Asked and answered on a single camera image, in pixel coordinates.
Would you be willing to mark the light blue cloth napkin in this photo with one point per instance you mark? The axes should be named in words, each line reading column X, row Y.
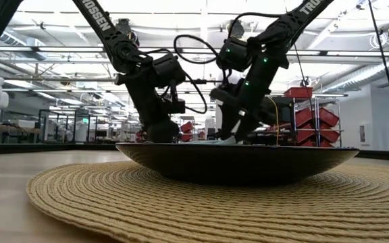
column 221, row 141

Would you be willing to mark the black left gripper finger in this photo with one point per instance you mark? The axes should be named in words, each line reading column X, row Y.
column 171, row 131
column 155, row 133

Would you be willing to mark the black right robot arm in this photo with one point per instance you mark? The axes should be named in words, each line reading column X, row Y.
column 282, row 27

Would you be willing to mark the white wall box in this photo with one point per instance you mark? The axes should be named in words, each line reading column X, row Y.
column 366, row 131

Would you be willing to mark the flat red storage bin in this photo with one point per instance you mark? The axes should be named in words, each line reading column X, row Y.
column 298, row 92

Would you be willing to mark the gray ventilation duct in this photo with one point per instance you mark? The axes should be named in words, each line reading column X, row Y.
column 366, row 74
column 15, row 38

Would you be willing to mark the wooden background desk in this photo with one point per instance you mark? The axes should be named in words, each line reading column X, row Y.
column 12, row 130

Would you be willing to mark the patterned ceramic plate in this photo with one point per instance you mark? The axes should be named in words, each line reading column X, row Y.
column 238, row 163

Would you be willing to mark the tilted red storage bin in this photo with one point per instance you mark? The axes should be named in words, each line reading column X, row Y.
column 329, row 135
column 304, row 135
column 328, row 117
column 303, row 116

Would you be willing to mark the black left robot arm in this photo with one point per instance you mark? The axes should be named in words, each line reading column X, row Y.
column 100, row 23

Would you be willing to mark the white building column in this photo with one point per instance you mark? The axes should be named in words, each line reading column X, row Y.
column 218, row 116

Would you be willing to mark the black cell frame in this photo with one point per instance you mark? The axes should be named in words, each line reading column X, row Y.
column 40, row 126

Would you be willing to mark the round woven straw placemat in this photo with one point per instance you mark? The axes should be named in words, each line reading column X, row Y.
column 214, row 216

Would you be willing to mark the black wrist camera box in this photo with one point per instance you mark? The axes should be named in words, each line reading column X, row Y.
column 226, row 96
column 169, row 69

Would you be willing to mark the black slanted pole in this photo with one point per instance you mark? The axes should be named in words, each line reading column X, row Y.
column 386, row 67

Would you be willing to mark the black monitor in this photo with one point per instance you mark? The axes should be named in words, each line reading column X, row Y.
column 287, row 109

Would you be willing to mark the small red background bin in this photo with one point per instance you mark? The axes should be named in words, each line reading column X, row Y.
column 186, row 127

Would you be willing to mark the dark background workbench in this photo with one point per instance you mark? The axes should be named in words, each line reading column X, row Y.
column 268, row 136

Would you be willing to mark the metal storage rack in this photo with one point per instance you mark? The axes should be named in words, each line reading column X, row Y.
column 317, row 114

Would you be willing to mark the long ceiling light bar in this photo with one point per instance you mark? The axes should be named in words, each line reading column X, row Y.
column 69, row 49

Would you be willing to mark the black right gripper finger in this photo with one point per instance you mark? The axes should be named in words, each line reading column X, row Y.
column 228, row 123
column 246, row 130

